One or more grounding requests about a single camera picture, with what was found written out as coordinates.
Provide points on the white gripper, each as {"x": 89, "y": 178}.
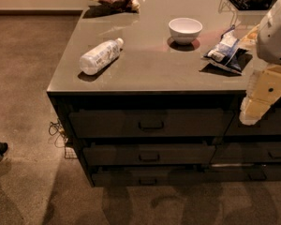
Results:
{"x": 275, "y": 37}

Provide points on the drawer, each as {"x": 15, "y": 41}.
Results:
{"x": 149, "y": 123}
{"x": 149, "y": 154}
{"x": 248, "y": 152}
{"x": 260, "y": 172}
{"x": 146, "y": 176}
{"x": 270, "y": 124}

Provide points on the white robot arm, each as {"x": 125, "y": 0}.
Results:
{"x": 268, "y": 39}

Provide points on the dark grey drawer cabinet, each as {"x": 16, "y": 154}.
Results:
{"x": 153, "y": 72}

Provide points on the blue white snack bag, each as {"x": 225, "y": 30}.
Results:
{"x": 226, "y": 52}

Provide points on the white ceramic bowl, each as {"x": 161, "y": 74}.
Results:
{"x": 184, "y": 30}

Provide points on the clear plastic bottle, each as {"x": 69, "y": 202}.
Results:
{"x": 100, "y": 56}

